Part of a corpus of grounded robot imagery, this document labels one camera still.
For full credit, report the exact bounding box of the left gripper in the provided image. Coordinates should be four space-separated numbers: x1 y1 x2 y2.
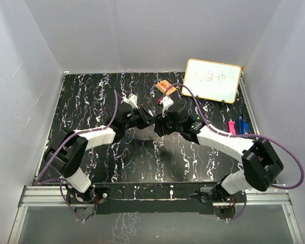
124 106 156 131

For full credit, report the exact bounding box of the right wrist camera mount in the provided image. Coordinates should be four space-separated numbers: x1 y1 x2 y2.
158 96 174 117

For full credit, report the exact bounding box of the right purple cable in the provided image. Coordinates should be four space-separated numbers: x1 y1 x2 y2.
161 83 305 221

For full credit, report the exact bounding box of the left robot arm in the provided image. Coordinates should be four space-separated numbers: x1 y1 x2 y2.
44 104 155 203

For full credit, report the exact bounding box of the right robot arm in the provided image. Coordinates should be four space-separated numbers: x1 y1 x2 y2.
154 105 284 202

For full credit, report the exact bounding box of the orange card packet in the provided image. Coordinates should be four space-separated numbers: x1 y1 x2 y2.
156 80 176 96

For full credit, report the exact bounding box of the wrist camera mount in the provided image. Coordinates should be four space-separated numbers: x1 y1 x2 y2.
122 94 138 109
158 96 174 117

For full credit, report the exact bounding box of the small whiteboard yellow frame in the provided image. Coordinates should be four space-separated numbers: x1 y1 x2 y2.
181 58 242 104

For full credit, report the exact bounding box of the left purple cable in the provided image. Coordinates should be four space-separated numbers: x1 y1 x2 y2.
34 89 125 221

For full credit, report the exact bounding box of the purple cable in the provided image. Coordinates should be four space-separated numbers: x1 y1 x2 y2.
34 89 125 221
161 83 305 221

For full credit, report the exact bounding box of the pink clip tool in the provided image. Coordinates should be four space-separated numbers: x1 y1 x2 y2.
228 121 236 135

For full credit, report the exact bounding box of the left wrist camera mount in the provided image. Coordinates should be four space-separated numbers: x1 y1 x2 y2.
122 94 138 109

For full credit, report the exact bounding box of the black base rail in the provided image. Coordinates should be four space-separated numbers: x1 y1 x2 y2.
65 182 246 218

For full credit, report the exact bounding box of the aluminium frame rail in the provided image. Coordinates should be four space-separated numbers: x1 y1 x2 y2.
8 182 303 243

